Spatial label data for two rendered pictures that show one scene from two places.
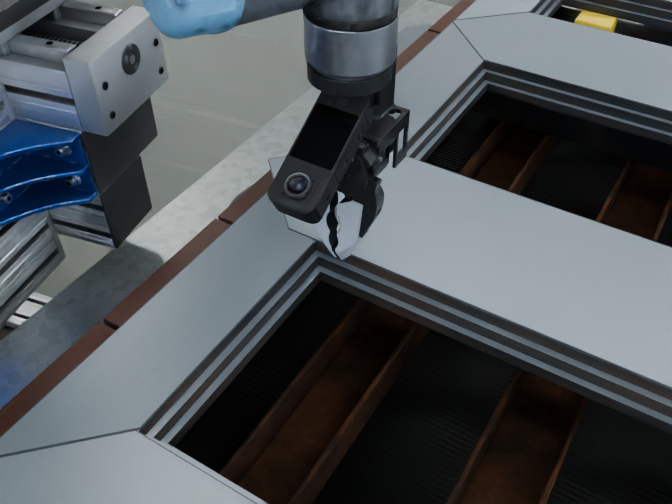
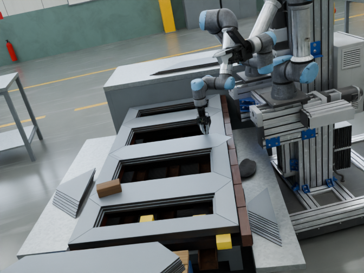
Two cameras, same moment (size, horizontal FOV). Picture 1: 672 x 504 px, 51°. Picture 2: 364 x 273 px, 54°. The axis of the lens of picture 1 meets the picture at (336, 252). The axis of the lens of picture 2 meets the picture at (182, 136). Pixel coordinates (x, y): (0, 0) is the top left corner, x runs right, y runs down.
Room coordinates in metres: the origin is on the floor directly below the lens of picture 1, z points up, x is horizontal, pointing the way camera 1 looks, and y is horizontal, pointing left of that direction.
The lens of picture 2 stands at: (2.31, -0.96, 1.86)
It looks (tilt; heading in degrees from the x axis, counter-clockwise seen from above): 26 degrees down; 156
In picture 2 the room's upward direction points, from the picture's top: 11 degrees counter-clockwise
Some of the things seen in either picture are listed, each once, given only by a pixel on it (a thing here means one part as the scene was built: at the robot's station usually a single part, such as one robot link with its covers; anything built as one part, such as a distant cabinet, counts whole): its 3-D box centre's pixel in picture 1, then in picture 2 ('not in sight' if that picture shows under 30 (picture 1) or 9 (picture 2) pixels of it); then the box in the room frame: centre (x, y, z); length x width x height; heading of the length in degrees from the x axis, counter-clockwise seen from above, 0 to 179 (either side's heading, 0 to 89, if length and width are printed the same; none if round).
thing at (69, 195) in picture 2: not in sight; (71, 192); (0.39, -0.87, 0.77); 0.45 x 0.20 x 0.04; 149
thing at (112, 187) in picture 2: not in sight; (109, 188); (0.70, -0.71, 0.88); 0.12 x 0.06 x 0.05; 74
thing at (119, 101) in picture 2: not in sight; (193, 134); (-0.18, 0.25, 0.50); 1.30 x 0.04 x 1.01; 59
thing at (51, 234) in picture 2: not in sight; (80, 183); (0.27, -0.80, 0.73); 1.20 x 0.26 x 0.03; 149
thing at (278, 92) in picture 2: not in sight; (283, 87); (0.79, 0.41, 1.09); 0.15 x 0.15 x 0.10
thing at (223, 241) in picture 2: not in sight; (223, 241); (1.31, -0.43, 0.79); 0.06 x 0.05 x 0.04; 59
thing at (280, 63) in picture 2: not in sight; (283, 67); (0.79, 0.41, 1.20); 0.13 x 0.12 x 0.14; 6
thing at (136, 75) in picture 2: not in sight; (183, 66); (-0.42, 0.40, 1.03); 1.30 x 0.60 x 0.04; 59
